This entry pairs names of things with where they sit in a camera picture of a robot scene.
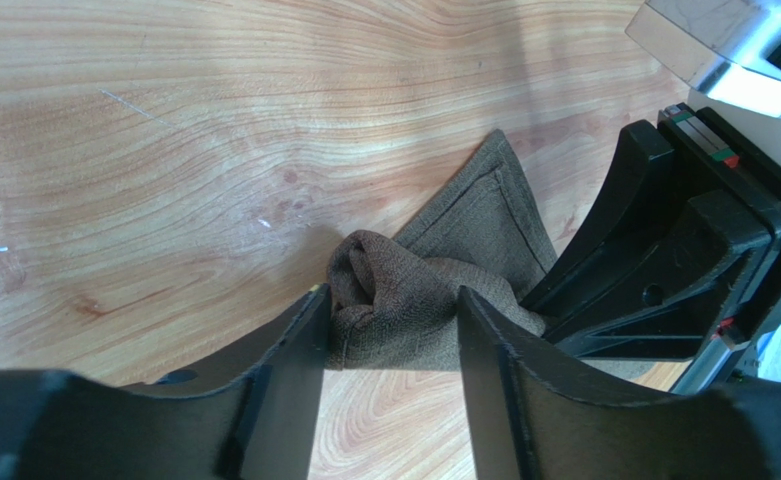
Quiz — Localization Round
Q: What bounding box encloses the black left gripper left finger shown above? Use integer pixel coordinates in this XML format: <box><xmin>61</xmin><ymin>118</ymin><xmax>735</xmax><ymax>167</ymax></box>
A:
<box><xmin>0</xmin><ymin>284</ymin><xmax>332</xmax><ymax>479</ymax></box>

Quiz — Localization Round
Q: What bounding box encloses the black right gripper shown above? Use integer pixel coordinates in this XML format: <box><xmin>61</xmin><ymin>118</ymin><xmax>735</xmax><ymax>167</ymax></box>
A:
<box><xmin>521</xmin><ymin>103</ymin><xmax>781</xmax><ymax>394</ymax></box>

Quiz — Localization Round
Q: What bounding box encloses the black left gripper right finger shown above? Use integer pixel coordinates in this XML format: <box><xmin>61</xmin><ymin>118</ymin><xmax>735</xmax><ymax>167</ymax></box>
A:
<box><xmin>458</xmin><ymin>288</ymin><xmax>781</xmax><ymax>479</ymax></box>

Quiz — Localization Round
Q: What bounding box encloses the brown cloth napkin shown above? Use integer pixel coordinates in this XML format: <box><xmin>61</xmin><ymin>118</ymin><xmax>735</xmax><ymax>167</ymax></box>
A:
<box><xmin>327</xmin><ymin>130</ymin><xmax>557</xmax><ymax>371</ymax></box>

